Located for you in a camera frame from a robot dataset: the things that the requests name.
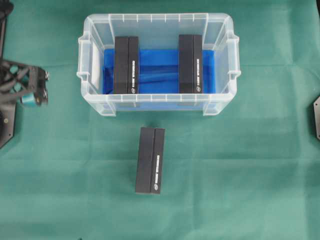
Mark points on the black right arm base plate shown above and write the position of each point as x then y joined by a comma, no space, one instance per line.
316,109

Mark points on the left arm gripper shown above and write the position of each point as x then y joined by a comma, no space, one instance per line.
22,83

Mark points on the green table cloth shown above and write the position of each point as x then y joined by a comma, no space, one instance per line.
252,172

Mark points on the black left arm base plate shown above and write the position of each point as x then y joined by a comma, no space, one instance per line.
7,122

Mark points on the black camera box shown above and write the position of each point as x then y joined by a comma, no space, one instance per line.
126,65
150,160
190,64

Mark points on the clear plastic storage case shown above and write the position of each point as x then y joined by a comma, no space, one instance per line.
158,31

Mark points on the blue plastic liner sheet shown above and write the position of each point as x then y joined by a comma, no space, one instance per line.
159,74

